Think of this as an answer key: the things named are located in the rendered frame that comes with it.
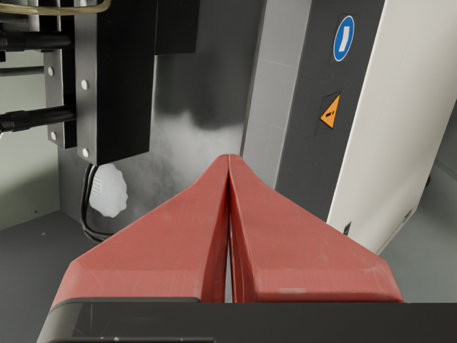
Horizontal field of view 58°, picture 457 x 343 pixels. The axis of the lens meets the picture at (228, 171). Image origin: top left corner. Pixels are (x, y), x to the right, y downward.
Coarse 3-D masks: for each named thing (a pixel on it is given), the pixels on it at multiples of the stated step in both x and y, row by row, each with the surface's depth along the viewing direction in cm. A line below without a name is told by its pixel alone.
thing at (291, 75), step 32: (288, 0) 31; (320, 0) 31; (352, 0) 35; (384, 0) 41; (288, 32) 31; (320, 32) 32; (256, 64) 34; (288, 64) 32; (320, 64) 34; (352, 64) 40; (256, 96) 35; (288, 96) 33; (320, 96) 37; (352, 96) 43; (256, 128) 35; (288, 128) 34; (256, 160) 36; (288, 160) 36; (320, 160) 42; (288, 192) 38; (320, 192) 46
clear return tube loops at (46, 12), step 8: (104, 0) 33; (0, 8) 29; (8, 8) 29; (16, 8) 29; (24, 8) 29; (32, 8) 29; (40, 8) 30; (48, 8) 30; (56, 8) 30; (64, 8) 31; (72, 8) 31; (80, 8) 32; (88, 8) 32; (96, 8) 33; (104, 8) 33
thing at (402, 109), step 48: (432, 0) 54; (384, 48) 46; (432, 48) 64; (384, 96) 52; (432, 96) 77; (384, 144) 61; (432, 144) 97; (336, 192) 51; (384, 192) 73; (384, 240) 91
